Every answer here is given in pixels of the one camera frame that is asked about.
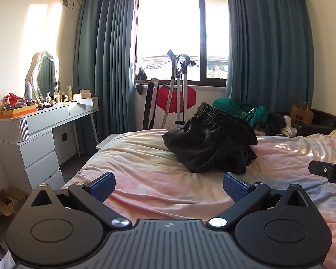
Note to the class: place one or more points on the bed with pastel duvet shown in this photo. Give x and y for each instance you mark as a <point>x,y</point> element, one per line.
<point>156,162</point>

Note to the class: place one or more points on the brown paper bag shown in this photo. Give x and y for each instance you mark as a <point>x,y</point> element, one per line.
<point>301,116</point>

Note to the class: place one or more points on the black armchair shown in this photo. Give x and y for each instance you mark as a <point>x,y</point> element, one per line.
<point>322,122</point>

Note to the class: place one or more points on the red cloth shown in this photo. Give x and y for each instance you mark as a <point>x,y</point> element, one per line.
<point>14,97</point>

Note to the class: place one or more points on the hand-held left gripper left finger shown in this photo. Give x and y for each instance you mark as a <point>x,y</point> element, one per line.
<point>102,186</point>

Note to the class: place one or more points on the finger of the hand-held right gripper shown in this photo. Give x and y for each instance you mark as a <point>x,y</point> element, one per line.
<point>329,171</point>

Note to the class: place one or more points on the green garment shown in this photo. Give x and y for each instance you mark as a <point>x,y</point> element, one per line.
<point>254,115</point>

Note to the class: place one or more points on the orange box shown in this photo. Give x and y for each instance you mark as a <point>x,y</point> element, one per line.
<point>15,113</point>

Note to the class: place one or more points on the black clothing pile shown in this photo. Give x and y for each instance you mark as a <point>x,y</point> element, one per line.
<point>274,123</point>

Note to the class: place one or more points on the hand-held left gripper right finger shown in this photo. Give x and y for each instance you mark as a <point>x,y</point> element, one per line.
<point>235,186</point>

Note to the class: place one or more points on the teal curtain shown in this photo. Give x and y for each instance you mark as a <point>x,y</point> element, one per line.
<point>268,47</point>
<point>106,61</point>

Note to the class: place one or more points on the white cloth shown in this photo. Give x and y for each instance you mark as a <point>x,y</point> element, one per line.
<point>288,130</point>

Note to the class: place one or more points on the black item on windowsill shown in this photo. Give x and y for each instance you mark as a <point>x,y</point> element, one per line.
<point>141,75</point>

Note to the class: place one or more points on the white dressing table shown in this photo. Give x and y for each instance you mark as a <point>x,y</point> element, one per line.
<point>42,134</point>

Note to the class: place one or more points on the white spray can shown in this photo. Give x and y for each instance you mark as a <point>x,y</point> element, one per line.
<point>28,91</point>

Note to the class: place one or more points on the dark wall socket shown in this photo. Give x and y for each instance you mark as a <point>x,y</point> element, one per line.
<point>65,2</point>

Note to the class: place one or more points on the window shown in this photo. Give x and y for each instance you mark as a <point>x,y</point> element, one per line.
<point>182,33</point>

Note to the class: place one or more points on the white tissue box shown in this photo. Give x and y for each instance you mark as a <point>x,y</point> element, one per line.
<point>85,94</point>

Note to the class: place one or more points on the cardboard box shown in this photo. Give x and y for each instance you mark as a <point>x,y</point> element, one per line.
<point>8,201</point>

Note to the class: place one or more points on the black pants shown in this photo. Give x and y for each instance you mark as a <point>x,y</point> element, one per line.
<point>212,140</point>

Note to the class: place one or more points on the black folding frame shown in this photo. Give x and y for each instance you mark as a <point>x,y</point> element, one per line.
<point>149,103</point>

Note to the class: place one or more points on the wavy vanity mirror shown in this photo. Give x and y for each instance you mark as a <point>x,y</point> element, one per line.
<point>43,75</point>

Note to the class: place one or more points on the red garment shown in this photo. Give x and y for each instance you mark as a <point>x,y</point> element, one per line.
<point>168,98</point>

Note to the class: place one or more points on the white lotion bottle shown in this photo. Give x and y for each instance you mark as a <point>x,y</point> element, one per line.
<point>69,93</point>

